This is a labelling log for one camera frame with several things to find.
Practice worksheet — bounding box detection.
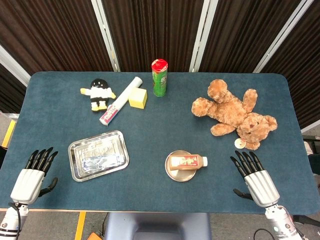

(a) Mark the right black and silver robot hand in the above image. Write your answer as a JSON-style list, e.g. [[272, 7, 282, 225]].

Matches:
[[230, 150, 280, 208]]

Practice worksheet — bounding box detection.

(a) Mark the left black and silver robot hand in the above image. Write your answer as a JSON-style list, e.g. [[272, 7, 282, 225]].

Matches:
[[10, 146, 59, 205]]

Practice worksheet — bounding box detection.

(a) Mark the clear plastic water bottle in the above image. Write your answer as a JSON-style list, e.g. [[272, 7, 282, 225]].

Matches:
[[81, 152, 126, 172]]

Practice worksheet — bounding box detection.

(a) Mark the brown drink bottle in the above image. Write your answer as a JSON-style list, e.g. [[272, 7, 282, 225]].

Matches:
[[169, 154, 209, 172]]

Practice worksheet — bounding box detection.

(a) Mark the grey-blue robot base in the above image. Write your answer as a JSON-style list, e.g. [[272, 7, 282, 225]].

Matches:
[[103, 212, 212, 240]]

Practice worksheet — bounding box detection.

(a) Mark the round steel plate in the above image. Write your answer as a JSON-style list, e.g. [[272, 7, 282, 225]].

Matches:
[[164, 149, 198, 183]]

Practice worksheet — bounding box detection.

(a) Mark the brown teddy bear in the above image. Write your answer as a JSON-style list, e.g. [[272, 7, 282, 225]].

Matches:
[[191, 79, 278, 151]]

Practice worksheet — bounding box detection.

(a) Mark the rectangular steel tray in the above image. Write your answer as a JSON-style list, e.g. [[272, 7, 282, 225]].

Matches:
[[67, 129, 130, 183]]

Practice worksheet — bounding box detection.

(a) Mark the black and white plush doll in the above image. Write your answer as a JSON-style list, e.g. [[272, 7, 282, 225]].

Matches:
[[80, 78, 117, 112]]

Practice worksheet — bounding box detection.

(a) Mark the white plastic wrap roll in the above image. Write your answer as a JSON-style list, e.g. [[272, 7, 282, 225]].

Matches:
[[99, 76, 143, 127]]

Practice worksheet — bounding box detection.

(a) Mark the blue table mat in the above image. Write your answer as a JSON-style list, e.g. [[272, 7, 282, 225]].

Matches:
[[0, 71, 320, 216]]

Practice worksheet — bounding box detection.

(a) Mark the yellow sponge block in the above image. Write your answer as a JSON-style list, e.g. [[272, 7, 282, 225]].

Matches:
[[128, 87, 148, 110]]

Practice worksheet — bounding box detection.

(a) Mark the green chips can red lid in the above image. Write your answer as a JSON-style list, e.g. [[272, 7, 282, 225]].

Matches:
[[151, 58, 169, 98]]

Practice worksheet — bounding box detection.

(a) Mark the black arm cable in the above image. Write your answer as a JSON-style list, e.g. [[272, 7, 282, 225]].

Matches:
[[8, 201, 23, 240]]

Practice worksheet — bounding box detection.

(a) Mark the white partition post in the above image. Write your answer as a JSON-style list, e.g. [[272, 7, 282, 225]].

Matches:
[[0, 44, 31, 87], [189, 0, 219, 73], [91, 0, 121, 73], [253, 0, 315, 74]]

